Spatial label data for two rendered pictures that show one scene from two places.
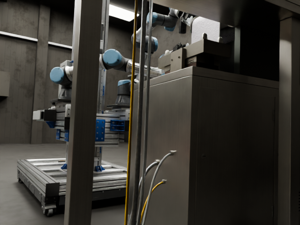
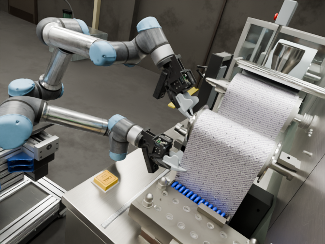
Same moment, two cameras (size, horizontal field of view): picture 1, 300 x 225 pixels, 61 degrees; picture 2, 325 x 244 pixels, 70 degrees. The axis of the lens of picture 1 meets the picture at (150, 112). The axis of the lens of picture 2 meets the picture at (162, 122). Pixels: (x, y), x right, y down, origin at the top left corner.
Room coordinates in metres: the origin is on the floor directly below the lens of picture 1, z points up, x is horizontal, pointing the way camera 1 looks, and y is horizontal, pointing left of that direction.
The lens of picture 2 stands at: (1.03, 0.24, 1.62)
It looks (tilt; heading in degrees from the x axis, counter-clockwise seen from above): 29 degrees down; 324
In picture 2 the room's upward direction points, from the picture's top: 16 degrees clockwise
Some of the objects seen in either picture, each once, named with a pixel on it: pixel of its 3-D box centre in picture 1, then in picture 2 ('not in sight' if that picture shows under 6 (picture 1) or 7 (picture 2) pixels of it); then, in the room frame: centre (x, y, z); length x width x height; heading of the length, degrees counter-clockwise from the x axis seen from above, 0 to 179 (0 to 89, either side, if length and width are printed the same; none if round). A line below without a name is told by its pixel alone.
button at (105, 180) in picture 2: not in sight; (105, 179); (1.67, -0.03, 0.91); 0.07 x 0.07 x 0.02; 28
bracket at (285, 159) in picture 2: not in sight; (289, 160); (1.28, -0.42, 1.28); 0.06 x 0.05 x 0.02; 28
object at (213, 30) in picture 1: (204, 43); (209, 180); (1.40, -0.29, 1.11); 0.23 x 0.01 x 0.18; 28
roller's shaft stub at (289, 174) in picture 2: not in sight; (281, 168); (1.28, -0.42, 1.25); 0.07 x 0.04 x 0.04; 28
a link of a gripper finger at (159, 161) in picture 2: not in sight; (162, 160); (1.55, -0.18, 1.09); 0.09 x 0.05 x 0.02; 27
